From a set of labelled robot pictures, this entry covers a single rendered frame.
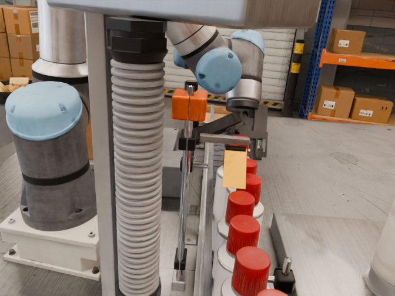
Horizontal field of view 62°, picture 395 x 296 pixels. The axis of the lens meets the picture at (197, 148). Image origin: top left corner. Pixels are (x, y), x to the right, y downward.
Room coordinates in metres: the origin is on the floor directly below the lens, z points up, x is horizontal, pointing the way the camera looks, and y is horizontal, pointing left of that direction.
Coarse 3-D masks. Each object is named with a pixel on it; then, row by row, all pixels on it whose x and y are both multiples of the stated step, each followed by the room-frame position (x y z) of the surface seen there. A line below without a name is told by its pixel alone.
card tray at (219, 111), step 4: (208, 108) 1.50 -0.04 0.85; (216, 108) 1.50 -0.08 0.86; (220, 108) 1.50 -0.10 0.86; (224, 108) 1.50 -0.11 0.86; (208, 112) 1.50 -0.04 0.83; (216, 112) 1.50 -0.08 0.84; (220, 112) 1.50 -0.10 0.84; (224, 112) 1.50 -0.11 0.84; (228, 112) 1.50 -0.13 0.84; (232, 112) 1.49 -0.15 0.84; (208, 116) 1.43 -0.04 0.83; (216, 116) 1.44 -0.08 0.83; (220, 116) 1.45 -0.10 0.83; (244, 116) 1.47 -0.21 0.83; (208, 120) 1.37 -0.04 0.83
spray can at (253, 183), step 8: (248, 176) 0.40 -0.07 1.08; (256, 176) 0.40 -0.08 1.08; (248, 184) 0.38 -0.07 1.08; (256, 184) 0.38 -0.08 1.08; (248, 192) 0.38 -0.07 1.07; (256, 192) 0.38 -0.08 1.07; (256, 200) 0.38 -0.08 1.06; (256, 208) 0.38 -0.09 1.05; (264, 208) 0.39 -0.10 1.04; (256, 216) 0.37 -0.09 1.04
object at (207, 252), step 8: (208, 160) 0.70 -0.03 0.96; (208, 168) 0.66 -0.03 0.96; (208, 176) 0.62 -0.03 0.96; (208, 184) 0.58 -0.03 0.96; (208, 192) 0.55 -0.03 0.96; (208, 200) 0.52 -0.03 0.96; (208, 208) 0.50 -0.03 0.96; (208, 216) 0.47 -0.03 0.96; (208, 224) 0.45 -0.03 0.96; (208, 232) 0.43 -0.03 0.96; (208, 240) 0.41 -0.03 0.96; (208, 248) 0.39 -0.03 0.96; (208, 256) 0.37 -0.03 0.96; (208, 264) 0.36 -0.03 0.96; (208, 272) 0.34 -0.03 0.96; (208, 280) 0.33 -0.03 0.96; (208, 288) 0.32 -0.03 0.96
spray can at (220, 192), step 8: (232, 144) 0.51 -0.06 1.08; (216, 176) 0.49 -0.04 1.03; (216, 184) 0.49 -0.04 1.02; (216, 192) 0.48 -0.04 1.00; (224, 192) 0.47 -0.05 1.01; (216, 200) 0.48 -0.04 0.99; (224, 200) 0.47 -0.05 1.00; (216, 208) 0.48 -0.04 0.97; (216, 216) 0.48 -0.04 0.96; (216, 224) 0.48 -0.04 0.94
